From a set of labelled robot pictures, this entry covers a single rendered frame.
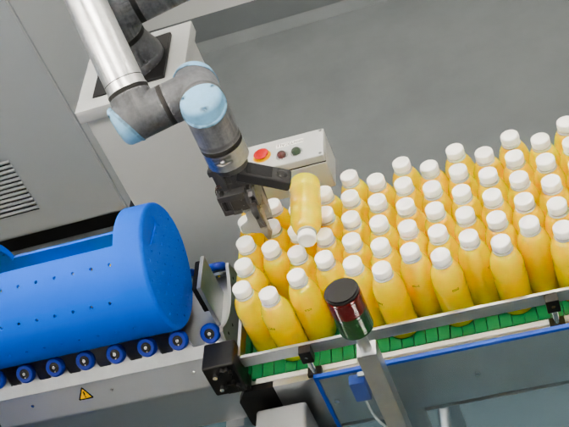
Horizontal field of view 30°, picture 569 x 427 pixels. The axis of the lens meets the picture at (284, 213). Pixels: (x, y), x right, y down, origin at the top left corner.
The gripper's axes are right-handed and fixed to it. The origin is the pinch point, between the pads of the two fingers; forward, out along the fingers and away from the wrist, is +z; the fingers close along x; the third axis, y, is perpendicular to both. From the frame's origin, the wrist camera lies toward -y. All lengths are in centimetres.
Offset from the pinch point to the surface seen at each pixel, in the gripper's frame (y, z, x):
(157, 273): 23.0, -5.9, 13.1
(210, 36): 76, 104, -271
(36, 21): 100, 16, -160
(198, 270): 17.9, 3.2, 5.1
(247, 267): 4.7, -0.6, 11.8
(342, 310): -20, -16, 45
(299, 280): -6.8, -0.4, 19.0
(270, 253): -0.2, -0.2, 8.8
